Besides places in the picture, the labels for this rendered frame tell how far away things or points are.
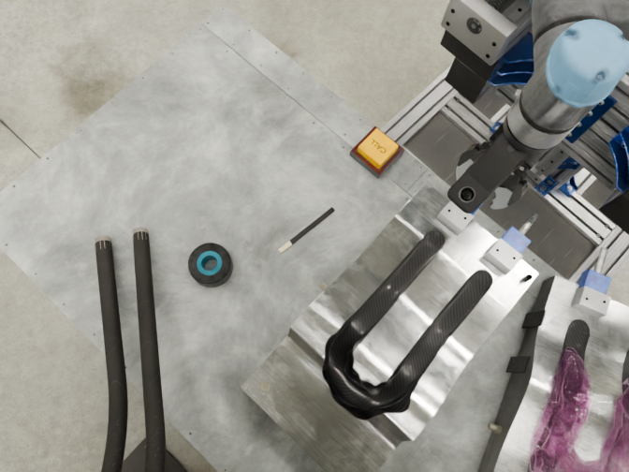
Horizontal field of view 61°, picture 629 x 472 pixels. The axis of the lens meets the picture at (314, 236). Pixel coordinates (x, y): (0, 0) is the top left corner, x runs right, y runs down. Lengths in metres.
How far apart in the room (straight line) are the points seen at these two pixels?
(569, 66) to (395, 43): 1.72
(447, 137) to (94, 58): 1.40
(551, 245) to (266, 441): 1.17
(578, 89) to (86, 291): 0.88
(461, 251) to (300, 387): 0.37
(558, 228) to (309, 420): 1.18
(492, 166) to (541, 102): 0.13
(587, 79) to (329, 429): 0.65
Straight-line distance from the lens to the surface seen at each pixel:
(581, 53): 0.61
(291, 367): 0.94
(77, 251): 1.13
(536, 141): 0.70
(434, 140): 1.85
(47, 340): 2.00
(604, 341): 1.09
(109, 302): 1.03
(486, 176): 0.75
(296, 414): 0.94
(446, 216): 0.97
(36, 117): 2.30
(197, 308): 1.03
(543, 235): 1.84
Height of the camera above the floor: 1.80
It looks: 73 degrees down
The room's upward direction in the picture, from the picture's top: 5 degrees clockwise
